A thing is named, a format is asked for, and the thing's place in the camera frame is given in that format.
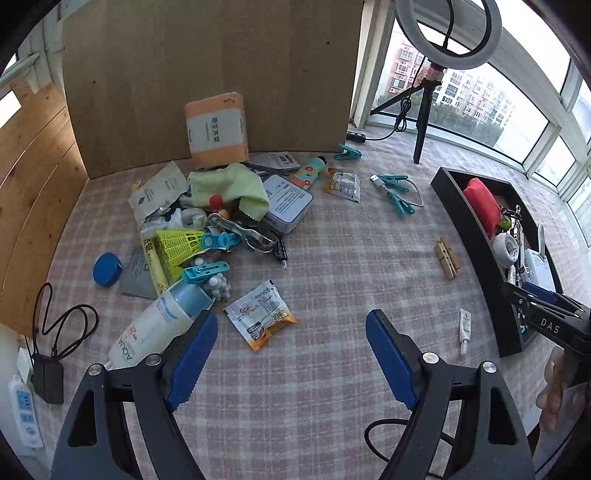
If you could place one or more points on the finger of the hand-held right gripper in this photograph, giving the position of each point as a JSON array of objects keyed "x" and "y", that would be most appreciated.
[
  {"x": 538, "y": 290},
  {"x": 521, "y": 300}
]

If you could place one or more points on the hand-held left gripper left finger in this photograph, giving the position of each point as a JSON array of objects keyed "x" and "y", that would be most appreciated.
[{"x": 191, "y": 355}]

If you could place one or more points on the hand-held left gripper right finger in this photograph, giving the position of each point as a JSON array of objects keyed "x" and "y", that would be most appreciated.
[{"x": 390, "y": 355}]

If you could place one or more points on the white box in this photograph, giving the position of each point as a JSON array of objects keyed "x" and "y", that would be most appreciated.
[{"x": 540, "y": 270}]

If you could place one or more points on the black tray container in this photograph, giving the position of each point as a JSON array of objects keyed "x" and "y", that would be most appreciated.
[{"x": 485, "y": 277}]

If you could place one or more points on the silver metal clip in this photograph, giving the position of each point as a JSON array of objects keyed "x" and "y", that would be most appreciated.
[
  {"x": 521, "y": 249},
  {"x": 231, "y": 227}
]

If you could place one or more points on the white plug-in repellent device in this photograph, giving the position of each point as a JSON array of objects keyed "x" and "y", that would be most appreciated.
[{"x": 503, "y": 247}]

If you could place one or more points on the green tube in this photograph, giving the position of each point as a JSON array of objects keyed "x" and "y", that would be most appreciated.
[{"x": 505, "y": 223}]

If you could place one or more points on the red cloth pouch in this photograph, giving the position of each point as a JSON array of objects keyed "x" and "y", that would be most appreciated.
[{"x": 482, "y": 203}]

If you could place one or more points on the person's right hand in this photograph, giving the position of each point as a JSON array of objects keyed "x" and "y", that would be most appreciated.
[{"x": 554, "y": 397}]

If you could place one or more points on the white and blue spray bottle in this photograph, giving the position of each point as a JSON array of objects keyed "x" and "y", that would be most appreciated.
[{"x": 157, "y": 323}]

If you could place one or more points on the small white tube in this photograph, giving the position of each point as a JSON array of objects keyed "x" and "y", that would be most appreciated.
[{"x": 465, "y": 325}]

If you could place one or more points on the white bead cluster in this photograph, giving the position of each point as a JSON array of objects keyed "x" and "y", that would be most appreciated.
[{"x": 219, "y": 288}]

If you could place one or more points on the orange white snack sachet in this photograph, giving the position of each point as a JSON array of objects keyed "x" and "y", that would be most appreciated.
[{"x": 261, "y": 316}]

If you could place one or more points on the wooden clothespin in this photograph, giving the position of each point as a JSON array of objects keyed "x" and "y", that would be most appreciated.
[
  {"x": 444, "y": 263},
  {"x": 451, "y": 254}
]

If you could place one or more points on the light blue clothespin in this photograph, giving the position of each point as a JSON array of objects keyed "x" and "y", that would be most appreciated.
[{"x": 205, "y": 272}]

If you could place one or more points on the pale yellow packet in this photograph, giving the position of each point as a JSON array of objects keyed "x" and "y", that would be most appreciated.
[{"x": 157, "y": 272}]

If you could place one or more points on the grey sachet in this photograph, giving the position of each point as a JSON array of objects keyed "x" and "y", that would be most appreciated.
[{"x": 136, "y": 277}]

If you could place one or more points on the neon yellow shuttlecock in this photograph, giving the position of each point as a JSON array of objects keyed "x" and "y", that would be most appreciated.
[{"x": 178, "y": 244}]

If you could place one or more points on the blue round lid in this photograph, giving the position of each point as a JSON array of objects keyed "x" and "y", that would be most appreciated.
[{"x": 107, "y": 270}]

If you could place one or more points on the black power adapter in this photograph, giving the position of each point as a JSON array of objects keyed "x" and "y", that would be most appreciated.
[{"x": 46, "y": 378}]

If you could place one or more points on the small red ball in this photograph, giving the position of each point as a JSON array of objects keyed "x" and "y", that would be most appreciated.
[{"x": 215, "y": 201}]

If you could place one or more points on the white face mask packet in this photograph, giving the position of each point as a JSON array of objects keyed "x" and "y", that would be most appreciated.
[{"x": 157, "y": 189}]

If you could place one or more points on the yellow-green cloth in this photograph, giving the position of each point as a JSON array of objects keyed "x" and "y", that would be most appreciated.
[{"x": 226, "y": 184}]

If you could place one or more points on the white power strip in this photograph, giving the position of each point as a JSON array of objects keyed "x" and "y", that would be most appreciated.
[{"x": 25, "y": 410}]

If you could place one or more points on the clear printed sachet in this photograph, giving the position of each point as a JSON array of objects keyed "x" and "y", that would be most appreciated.
[{"x": 344, "y": 184}]

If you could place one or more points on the grey metal tin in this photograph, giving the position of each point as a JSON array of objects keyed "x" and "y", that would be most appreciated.
[{"x": 286, "y": 203}]

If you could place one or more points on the colourful printed tube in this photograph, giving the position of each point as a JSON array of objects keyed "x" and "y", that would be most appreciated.
[{"x": 310, "y": 170}]

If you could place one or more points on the dark grey packet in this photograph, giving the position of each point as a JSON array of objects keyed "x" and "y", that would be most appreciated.
[{"x": 277, "y": 161}]

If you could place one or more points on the orange tissue pack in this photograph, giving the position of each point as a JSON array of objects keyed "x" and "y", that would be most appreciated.
[{"x": 217, "y": 134}]

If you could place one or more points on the brown cardboard board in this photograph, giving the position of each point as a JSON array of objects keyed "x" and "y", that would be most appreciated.
[{"x": 184, "y": 69}]

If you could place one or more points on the wooden wall panel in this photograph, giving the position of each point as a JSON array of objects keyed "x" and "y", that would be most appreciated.
[{"x": 32, "y": 184}]

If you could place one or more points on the white window frame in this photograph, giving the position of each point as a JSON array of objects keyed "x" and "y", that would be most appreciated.
[{"x": 364, "y": 69}]

